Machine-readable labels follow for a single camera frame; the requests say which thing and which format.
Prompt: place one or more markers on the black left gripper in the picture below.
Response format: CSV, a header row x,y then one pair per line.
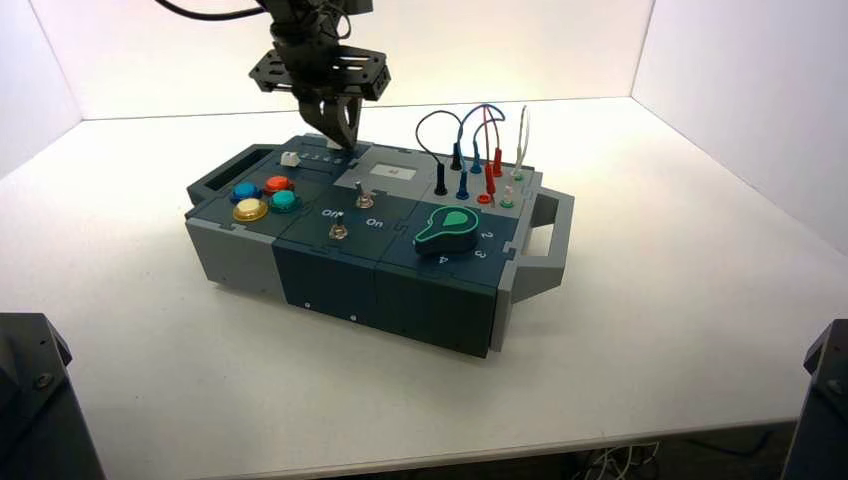
x,y
311,69

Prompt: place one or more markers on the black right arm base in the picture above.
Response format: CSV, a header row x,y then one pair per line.
x,y
821,417

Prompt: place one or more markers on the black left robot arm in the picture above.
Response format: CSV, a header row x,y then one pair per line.
x,y
305,9

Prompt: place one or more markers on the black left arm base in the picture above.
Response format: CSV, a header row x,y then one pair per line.
x,y
33,411

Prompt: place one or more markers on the small white display screen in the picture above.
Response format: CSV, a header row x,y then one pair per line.
x,y
393,171

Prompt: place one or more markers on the orange round push button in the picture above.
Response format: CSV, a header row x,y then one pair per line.
x,y
279,184

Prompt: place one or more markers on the teal round push button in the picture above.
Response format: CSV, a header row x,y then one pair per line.
x,y
285,201

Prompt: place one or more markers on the blue round push button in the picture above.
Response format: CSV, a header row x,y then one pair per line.
x,y
246,192

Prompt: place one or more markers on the yellow round push button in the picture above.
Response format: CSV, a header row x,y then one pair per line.
x,y
250,210

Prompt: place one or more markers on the dark teal grey control box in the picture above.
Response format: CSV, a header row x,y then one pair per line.
x,y
331,272

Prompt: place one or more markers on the green black rotary knob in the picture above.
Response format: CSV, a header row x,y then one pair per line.
x,y
448,232

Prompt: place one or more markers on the red banana socket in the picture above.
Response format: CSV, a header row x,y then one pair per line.
x,y
484,198

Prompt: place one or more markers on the metal toggle switch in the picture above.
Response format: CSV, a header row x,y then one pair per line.
x,y
362,198
338,230

